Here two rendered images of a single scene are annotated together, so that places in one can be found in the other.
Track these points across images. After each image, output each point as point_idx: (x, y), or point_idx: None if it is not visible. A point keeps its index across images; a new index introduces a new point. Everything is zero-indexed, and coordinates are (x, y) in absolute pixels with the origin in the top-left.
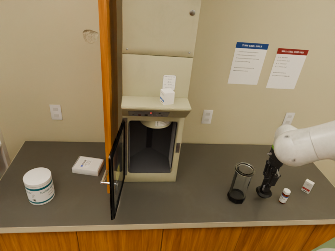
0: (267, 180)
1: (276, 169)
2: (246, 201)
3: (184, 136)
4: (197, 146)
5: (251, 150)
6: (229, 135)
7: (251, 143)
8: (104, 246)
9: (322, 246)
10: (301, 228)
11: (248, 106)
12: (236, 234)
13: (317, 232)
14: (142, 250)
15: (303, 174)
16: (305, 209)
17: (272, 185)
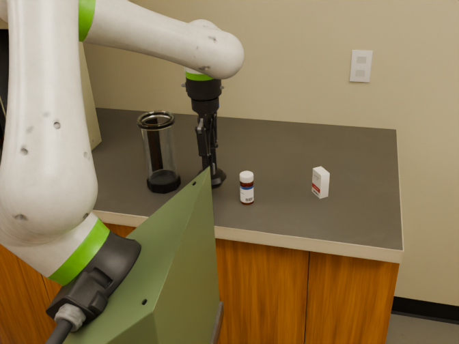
0: (211, 151)
1: (199, 117)
2: (176, 192)
3: (163, 99)
4: (178, 117)
5: (278, 128)
6: (244, 100)
7: (294, 121)
8: None
9: (145, 221)
10: (278, 259)
11: (266, 37)
12: None
13: (322, 279)
14: (10, 257)
15: (350, 170)
16: (284, 218)
17: (202, 153)
